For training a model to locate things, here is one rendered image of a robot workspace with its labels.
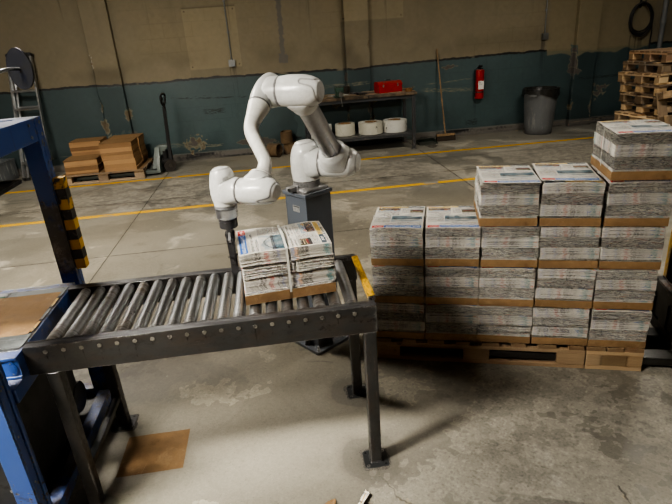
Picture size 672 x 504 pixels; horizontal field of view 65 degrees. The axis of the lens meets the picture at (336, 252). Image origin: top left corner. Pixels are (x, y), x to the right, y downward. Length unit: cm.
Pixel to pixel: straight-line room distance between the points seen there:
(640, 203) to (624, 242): 21
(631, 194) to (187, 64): 753
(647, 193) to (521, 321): 89
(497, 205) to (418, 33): 695
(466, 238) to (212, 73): 695
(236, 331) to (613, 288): 193
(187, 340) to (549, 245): 183
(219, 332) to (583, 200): 183
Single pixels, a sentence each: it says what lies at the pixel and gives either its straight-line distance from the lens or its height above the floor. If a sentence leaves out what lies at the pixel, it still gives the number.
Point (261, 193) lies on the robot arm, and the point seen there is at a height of 126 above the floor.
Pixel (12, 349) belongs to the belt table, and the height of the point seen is 80.
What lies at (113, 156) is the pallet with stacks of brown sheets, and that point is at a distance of 854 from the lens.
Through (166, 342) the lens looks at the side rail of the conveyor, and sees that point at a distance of 214.
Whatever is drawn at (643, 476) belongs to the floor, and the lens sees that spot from 272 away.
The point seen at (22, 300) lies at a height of 80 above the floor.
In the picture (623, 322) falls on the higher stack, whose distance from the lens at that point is 317.
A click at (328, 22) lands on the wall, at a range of 922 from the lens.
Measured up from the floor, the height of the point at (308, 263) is 95.
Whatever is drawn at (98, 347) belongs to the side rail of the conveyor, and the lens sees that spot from 220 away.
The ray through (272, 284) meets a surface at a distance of 214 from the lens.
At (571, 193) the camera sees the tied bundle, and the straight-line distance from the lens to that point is 282.
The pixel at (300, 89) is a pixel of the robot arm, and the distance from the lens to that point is 234.
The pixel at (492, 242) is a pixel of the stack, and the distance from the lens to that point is 285.
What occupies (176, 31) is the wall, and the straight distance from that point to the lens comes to 925.
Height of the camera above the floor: 179
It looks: 22 degrees down
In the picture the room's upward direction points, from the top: 4 degrees counter-clockwise
